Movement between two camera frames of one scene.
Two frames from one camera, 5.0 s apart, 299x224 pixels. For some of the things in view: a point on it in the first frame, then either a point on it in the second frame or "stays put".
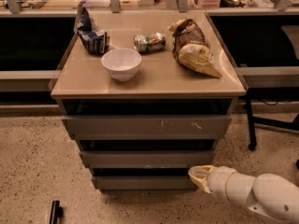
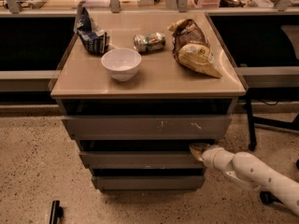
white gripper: x=219 y=183 to x=208 y=157
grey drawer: x=149 y=160 stays put
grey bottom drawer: x=145 y=182 stays put
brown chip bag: x=192 y=49 stays put
